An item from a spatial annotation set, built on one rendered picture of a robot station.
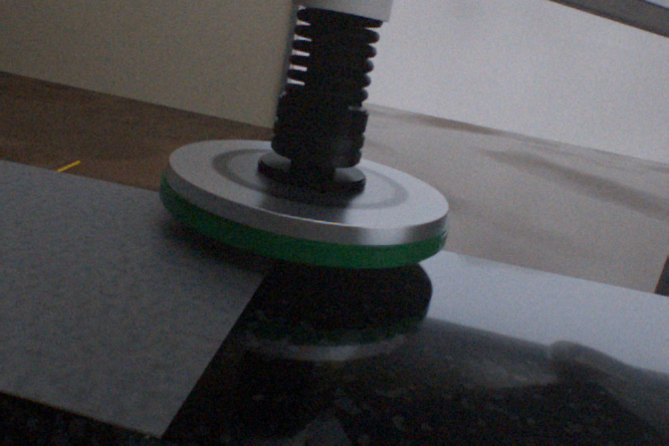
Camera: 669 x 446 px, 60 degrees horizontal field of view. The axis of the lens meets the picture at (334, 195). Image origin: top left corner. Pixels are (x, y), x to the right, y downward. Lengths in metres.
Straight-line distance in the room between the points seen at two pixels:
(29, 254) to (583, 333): 0.35
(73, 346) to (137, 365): 0.03
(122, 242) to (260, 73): 4.91
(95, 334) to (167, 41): 5.30
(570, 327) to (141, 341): 0.27
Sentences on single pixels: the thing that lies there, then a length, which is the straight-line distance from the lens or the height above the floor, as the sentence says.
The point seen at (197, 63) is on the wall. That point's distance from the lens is 5.47.
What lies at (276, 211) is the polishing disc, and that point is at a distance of 0.35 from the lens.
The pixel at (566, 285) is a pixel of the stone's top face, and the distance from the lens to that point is 0.50.
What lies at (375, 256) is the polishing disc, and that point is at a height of 0.83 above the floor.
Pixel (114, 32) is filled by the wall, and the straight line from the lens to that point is 5.80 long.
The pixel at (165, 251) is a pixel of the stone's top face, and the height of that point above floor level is 0.80.
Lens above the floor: 0.96
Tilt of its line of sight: 16 degrees down
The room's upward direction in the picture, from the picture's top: 11 degrees clockwise
